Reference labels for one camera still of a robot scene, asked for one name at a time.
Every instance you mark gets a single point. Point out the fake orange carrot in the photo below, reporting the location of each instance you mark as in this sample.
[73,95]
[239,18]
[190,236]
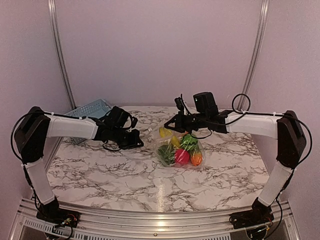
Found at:
[196,157]

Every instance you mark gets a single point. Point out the clear zip top bag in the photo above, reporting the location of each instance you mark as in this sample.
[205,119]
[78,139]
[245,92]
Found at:
[155,141]

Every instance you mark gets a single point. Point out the right aluminium corner post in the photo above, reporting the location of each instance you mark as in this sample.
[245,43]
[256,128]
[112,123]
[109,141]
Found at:
[261,28]

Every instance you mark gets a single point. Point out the aluminium corner post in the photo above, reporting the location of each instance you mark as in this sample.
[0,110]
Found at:
[261,28]
[59,52]

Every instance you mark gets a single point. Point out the fake green lettuce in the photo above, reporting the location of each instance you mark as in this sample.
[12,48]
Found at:
[189,143]

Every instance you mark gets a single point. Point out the left aluminium corner post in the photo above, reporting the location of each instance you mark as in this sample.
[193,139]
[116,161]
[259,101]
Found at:
[59,52]

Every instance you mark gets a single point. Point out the fake yellow banana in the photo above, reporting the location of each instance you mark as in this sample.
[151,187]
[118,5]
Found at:
[167,133]

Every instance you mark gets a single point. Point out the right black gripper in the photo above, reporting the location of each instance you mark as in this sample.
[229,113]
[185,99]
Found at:
[180,124]

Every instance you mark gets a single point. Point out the blue plastic basket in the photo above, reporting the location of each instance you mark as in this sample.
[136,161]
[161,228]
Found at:
[95,109]

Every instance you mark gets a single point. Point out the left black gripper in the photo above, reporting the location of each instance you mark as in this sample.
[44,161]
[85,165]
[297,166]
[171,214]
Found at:
[134,141]

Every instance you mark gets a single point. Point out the fake red food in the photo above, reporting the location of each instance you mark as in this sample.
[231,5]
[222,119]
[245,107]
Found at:
[181,156]

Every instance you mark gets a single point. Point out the aluminium front frame rail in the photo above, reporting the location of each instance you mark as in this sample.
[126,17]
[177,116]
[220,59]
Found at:
[108,224]

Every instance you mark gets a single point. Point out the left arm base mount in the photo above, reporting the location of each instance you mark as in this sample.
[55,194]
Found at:
[61,216]

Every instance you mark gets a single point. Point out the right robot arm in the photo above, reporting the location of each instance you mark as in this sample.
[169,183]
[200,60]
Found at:
[285,128]

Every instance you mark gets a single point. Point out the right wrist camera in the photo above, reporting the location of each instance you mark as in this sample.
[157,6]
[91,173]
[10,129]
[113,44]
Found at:
[180,105]

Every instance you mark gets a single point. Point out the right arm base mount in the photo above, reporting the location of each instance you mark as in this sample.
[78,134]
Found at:
[249,218]

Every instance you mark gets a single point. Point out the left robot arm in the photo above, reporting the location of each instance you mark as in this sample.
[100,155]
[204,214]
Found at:
[31,132]

